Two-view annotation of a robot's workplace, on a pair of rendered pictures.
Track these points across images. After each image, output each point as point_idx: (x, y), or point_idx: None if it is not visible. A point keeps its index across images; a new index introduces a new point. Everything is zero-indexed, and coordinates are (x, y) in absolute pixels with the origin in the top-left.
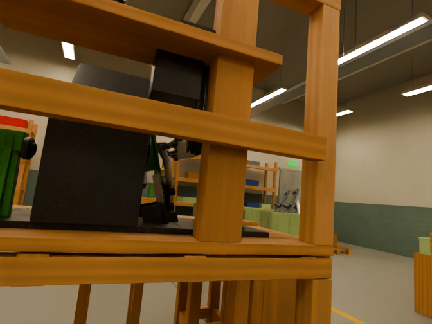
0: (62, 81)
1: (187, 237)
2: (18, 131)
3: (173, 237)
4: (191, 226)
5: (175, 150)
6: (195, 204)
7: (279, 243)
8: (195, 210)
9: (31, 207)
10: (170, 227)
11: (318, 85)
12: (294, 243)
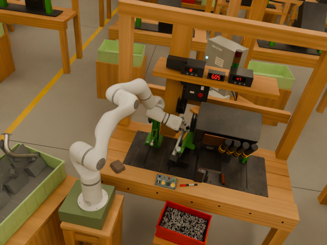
0: (234, 100)
1: (177, 135)
2: None
3: (183, 136)
4: (170, 142)
5: (178, 127)
6: (102, 216)
7: (144, 124)
8: (103, 218)
9: (245, 198)
10: (181, 141)
11: (132, 59)
12: (138, 123)
